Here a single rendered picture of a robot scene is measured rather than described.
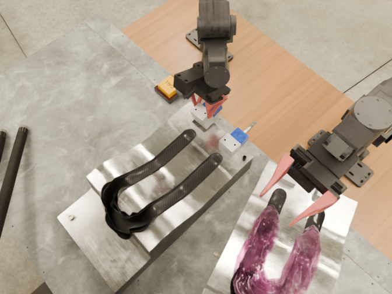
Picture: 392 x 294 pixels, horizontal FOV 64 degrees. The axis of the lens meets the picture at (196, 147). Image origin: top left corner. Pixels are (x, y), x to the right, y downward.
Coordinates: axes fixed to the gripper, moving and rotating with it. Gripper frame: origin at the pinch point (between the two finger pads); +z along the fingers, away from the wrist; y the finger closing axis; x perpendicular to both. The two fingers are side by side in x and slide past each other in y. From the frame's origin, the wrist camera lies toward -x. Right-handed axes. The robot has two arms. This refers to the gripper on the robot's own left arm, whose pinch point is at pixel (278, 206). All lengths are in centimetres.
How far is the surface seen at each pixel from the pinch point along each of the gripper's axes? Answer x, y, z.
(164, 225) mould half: 25.6, -16.0, 16.0
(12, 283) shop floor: 116, -66, 94
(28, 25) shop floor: 119, -224, 3
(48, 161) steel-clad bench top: 38, -59, 32
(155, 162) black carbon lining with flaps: 30.9, -32.8, 7.2
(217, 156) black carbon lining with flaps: 30.8, -22.4, -6.9
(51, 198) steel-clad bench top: 38, -48, 37
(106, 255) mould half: 32, -21, 32
